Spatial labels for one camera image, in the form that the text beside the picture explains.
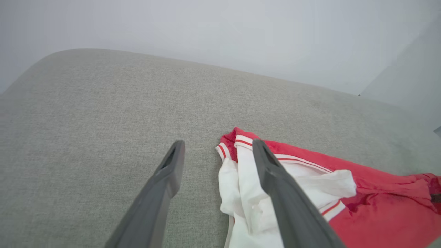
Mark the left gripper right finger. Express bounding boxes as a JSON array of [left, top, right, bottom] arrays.
[[252, 139, 345, 248]]

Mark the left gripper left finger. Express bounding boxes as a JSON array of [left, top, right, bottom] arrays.
[[105, 139, 186, 248]]

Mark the red and white basketball jersey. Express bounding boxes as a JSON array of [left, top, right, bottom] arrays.
[[215, 127, 441, 248]]

